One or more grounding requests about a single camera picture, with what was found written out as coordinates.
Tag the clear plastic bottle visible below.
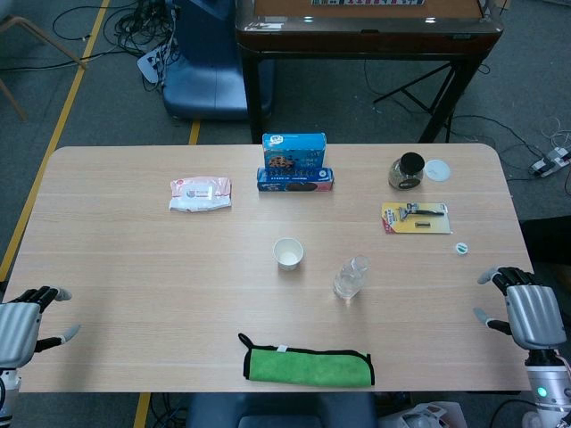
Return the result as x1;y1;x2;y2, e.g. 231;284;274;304
332;254;371;300

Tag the yellow razor blister pack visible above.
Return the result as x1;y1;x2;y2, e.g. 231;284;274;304
381;202;453;235

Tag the white paper cup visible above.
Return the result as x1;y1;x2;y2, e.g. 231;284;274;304
272;237;305;272

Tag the green microfiber cloth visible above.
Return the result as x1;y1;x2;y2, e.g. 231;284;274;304
237;332;376;387

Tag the face-up mahjong tile row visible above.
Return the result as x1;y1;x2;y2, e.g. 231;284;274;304
310;0;425;8

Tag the brown mahjong table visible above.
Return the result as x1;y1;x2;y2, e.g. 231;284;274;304
235;0;500;144

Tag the black cable bundle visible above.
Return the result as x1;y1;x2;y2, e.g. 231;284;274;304
52;0;179;59

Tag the glass jar black lid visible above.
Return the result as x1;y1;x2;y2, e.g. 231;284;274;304
388;152;426;191

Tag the light blue cookie box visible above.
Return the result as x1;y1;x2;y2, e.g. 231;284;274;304
261;132;327;170

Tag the white printed packaging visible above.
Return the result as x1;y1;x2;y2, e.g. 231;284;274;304
378;400;465;428

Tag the white round disc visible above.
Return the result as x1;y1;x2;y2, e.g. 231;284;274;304
423;159;452;182

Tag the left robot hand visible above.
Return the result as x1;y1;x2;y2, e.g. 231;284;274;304
0;286;81;369

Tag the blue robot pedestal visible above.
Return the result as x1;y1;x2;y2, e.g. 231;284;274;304
161;0;274;121

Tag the white cable bundle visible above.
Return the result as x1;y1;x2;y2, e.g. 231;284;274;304
542;115;571;148

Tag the white power strip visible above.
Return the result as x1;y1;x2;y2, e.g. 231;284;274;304
137;46;173;84

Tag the pink wet wipes pack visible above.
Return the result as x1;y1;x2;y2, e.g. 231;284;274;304
168;176;234;212

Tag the chair with wooden legs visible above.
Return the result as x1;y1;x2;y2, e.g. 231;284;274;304
0;15;88;121

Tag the grey power strip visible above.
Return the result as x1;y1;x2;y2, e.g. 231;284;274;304
529;149;571;177

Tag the dark blue Oreo box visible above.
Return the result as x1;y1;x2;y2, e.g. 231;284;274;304
256;166;335;193

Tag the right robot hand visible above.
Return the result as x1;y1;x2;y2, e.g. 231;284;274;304
472;266;568;351

